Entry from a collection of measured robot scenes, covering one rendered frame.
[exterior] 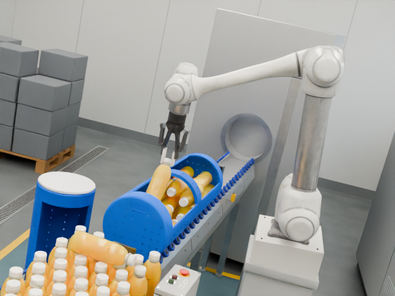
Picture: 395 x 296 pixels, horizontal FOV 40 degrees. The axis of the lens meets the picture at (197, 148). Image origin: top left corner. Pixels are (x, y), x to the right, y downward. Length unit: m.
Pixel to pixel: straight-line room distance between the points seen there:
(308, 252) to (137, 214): 0.74
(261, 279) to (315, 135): 0.70
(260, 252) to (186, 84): 0.80
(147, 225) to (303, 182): 0.63
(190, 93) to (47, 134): 3.73
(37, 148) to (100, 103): 2.05
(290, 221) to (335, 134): 5.18
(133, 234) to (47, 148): 3.60
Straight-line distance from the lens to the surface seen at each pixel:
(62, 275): 1.76
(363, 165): 7.37
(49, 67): 6.00
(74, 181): 2.75
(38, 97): 5.64
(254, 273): 2.39
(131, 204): 2.17
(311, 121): 2.06
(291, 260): 2.36
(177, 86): 2.02
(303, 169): 2.11
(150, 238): 2.18
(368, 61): 7.15
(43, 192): 2.65
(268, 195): 3.46
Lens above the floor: 2.00
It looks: 15 degrees down
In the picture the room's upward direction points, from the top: 12 degrees clockwise
